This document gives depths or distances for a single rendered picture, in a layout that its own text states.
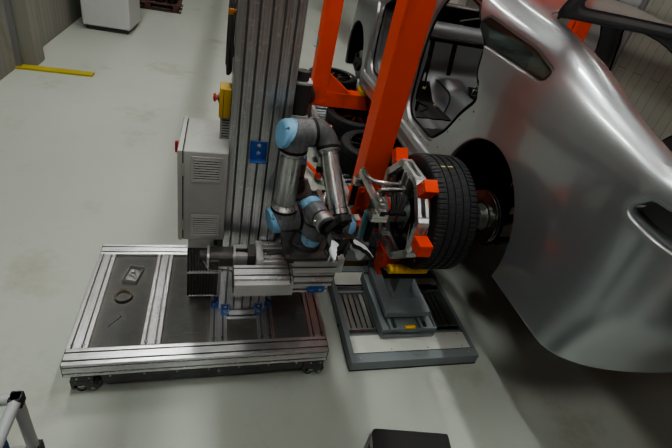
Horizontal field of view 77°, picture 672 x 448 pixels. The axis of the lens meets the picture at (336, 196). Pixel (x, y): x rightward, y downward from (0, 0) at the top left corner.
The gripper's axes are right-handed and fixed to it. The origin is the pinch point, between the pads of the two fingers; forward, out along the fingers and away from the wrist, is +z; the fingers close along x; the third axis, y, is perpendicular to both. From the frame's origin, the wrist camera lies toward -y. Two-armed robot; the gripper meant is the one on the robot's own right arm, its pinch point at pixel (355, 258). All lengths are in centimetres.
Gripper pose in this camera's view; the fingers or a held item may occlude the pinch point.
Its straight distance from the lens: 137.4
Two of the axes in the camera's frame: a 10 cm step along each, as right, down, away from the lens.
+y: -3.1, 8.3, 4.6
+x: -8.4, -0.2, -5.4
